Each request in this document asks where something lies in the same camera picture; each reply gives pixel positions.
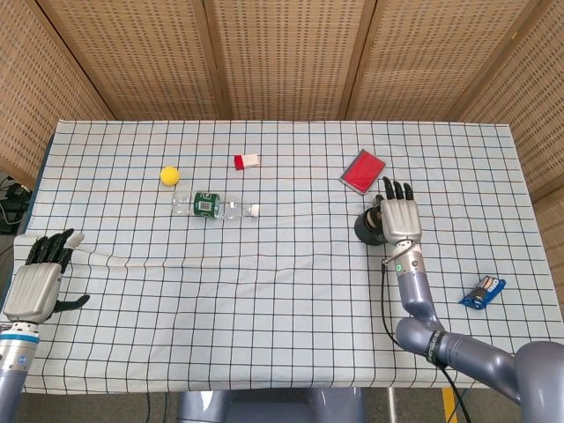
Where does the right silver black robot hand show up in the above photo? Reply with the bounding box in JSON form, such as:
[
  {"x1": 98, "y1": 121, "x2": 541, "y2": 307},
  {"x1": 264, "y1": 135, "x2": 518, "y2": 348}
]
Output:
[{"x1": 374, "y1": 176, "x2": 423, "y2": 246}]

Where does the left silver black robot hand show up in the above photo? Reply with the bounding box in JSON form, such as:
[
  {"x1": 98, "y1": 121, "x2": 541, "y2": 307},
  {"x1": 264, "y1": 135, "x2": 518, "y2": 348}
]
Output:
[{"x1": 2, "y1": 228, "x2": 92, "y2": 325}]

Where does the black teapot lid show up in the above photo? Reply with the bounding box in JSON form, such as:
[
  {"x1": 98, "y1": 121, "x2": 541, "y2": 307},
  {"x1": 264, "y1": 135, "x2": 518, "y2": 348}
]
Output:
[{"x1": 361, "y1": 205, "x2": 385, "y2": 231}]

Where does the blue snack packet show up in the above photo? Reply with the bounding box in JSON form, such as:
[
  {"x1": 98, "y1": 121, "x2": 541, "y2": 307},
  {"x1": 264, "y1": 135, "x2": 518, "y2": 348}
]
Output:
[{"x1": 457, "y1": 275, "x2": 507, "y2": 311}]

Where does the blue checked tablecloth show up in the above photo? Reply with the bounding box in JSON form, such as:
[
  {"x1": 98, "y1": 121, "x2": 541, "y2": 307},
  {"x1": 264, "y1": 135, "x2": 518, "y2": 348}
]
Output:
[{"x1": 12, "y1": 118, "x2": 564, "y2": 396}]

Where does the red and white small box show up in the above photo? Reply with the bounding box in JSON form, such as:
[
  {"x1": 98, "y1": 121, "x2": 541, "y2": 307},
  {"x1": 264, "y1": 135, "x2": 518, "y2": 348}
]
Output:
[{"x1": 234, "y1": 152, "x2": 261, "y2": 171}]

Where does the woven wood-framed screen panel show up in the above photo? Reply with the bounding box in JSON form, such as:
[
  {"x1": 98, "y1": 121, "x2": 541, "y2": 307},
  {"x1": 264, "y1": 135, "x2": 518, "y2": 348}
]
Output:
[
  {"x1": 34, "y1": 0, "x2": 233, "y2": 122},
  {"x1": 202, "y1": 0, "x2": 378, "y2": 122},
  {"x1": 0, "y1": 0, "x2": 114, "y2": 190},
  {"x1": 345, "y1": 0, "x2": 550, "y2": 122},
  {"x1": 456, "y1": 0, "x2": 564, "y2": 202}
]

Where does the clear bottle with green label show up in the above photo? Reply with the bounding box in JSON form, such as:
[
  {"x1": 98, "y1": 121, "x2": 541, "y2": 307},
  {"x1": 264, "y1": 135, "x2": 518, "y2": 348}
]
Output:
[{"x1": 171, "y1": 190, "x2": 260, "y2": 220}]

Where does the grey robot torso base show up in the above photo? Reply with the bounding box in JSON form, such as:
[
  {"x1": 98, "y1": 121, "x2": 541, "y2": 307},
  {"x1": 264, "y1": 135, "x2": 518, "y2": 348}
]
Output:
[{"x1": 175, "y1": 387, "x2": 367, "y2": 423}]

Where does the black teapot with handle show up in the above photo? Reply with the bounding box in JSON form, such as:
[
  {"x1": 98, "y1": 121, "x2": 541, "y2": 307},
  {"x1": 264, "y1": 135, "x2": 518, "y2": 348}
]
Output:
[{"x1": 354, "y1": 193, "x2": 400, "y2": 247}]

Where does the black equipment with cables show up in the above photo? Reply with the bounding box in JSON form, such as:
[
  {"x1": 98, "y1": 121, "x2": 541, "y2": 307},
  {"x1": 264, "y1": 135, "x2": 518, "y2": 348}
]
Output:
[{"x1": 0, "y1": 174, "x2": 35, "y2": 235}]

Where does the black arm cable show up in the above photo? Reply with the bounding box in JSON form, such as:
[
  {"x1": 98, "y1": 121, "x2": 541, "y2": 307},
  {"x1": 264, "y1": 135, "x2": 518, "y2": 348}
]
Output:
[{"x1": 379, "y1": 257, "x2": 471, "y2": 423}]

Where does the black velcro strap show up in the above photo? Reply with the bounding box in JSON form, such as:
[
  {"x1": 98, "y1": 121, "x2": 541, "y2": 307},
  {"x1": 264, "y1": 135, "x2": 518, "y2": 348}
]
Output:
[{"x1": 421, "y1": 329, "x2": 447, "y2": 367}]

